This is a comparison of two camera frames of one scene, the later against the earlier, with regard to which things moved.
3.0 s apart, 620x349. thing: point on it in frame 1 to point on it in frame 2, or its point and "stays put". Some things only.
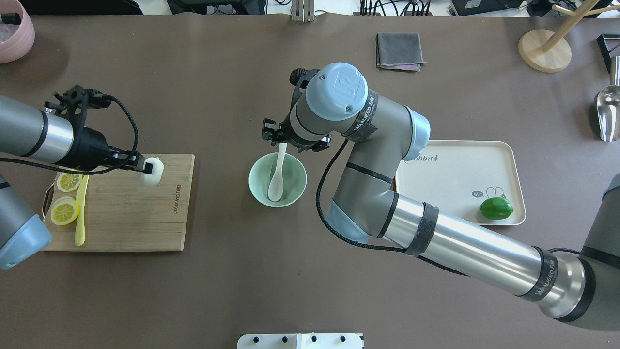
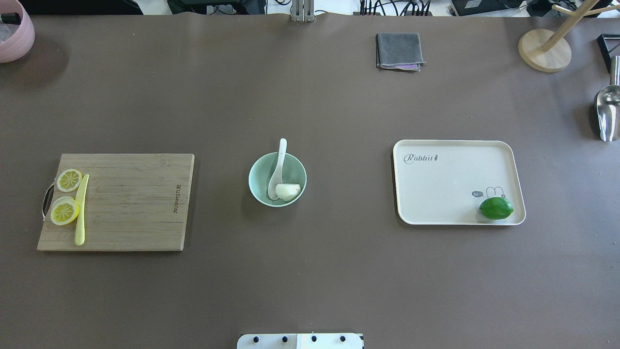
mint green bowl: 294,180 stays put
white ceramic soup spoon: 276,188 stays put
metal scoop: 608,104 stays put
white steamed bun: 158,168 to 287,192
